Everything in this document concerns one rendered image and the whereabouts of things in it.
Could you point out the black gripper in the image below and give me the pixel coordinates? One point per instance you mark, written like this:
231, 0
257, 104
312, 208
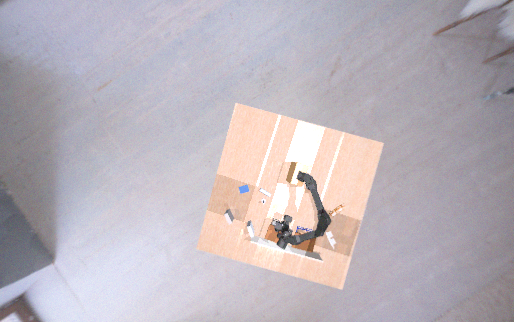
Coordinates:
287, 219

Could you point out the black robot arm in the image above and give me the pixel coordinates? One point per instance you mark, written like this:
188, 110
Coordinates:
323, 218

